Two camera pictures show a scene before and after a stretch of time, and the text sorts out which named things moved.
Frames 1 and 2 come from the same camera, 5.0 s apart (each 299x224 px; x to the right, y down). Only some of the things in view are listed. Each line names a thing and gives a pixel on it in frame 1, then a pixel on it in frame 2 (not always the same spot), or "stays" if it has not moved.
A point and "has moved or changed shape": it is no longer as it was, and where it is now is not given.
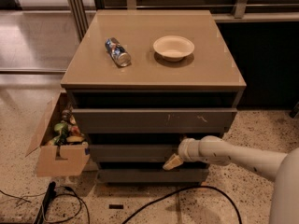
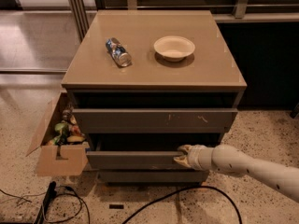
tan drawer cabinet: (143, 81) stays
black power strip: (50, 194) stays
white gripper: (184, 149) -> (195, 157)
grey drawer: (133, 153) has moved or changed shape
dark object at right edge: (293, 113) stays
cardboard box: (53, 161) stays
